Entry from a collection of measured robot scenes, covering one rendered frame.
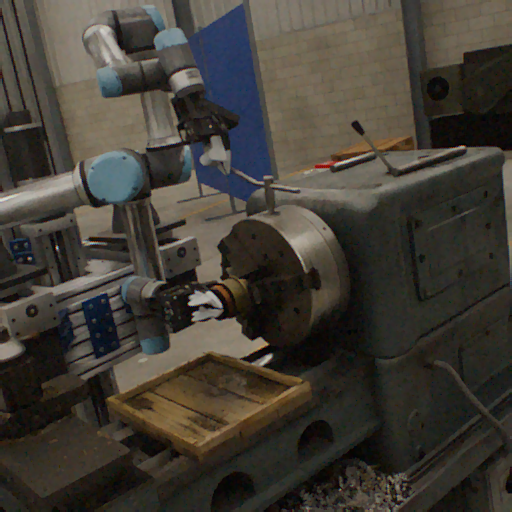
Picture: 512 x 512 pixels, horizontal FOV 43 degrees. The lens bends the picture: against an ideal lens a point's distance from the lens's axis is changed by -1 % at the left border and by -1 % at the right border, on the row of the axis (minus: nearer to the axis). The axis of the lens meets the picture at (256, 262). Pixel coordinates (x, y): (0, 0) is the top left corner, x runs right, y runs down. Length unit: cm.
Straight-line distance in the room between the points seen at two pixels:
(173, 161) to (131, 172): 53
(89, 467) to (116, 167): 68
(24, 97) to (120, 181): 64
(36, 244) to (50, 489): 100
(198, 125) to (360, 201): 41
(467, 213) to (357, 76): 1082
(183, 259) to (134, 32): 67
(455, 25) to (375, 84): 170
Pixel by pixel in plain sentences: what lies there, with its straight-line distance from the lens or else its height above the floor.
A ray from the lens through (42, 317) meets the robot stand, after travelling 173.
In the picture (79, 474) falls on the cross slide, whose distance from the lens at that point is 115.
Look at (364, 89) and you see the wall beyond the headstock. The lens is 1247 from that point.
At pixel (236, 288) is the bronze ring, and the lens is 143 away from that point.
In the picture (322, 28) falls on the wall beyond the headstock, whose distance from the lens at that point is 1279.
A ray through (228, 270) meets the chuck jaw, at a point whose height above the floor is 114.
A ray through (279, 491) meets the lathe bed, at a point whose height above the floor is 70.
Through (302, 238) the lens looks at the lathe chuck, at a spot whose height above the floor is 119.
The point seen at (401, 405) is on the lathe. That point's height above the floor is 74.
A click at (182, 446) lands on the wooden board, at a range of 132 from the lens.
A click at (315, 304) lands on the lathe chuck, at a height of 105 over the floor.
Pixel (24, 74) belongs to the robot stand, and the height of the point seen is 167.
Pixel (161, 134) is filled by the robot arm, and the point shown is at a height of 143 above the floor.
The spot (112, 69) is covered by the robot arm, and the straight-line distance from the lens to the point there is 169.
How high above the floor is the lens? 151
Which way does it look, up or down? 15 degrees down
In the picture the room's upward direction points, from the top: 10 degrees counter-clockwise
